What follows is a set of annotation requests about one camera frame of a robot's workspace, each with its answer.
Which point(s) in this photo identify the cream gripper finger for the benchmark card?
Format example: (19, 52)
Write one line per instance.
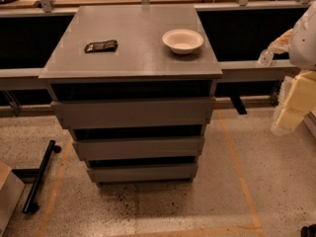
(285, 121)
(281, 44)

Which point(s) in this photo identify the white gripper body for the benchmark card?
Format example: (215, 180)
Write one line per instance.
(303, 44)

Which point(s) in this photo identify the grey drawer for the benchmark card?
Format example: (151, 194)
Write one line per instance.
(134, 113)
(143, 173)
(111, 149)

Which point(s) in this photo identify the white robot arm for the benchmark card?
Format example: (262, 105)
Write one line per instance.
(302, 47)

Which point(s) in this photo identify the grey bottom drawer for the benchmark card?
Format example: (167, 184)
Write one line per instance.
(143, 173)

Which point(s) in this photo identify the grey drawer cabinet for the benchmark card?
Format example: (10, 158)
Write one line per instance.
(141, 68)

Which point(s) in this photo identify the grey top drawer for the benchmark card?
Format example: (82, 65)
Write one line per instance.
(134, 113)

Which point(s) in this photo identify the clear sanitizer pump bottle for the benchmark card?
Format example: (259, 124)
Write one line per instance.
(266, 58)

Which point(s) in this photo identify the white paper bowl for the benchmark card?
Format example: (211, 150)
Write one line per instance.
(183, 41)

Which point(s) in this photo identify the black caster wheel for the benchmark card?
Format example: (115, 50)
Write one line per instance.
(308, 231)

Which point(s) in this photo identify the black snack packet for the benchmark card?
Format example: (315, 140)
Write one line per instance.
(102, 46)

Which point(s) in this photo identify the black metal stand base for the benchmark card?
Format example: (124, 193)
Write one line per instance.
(34, 177)

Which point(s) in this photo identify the cardboard box at left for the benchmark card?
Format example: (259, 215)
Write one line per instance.
(11, 188)

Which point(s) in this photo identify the grey metal rail shelf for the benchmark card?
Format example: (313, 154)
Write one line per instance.
(232, 71)

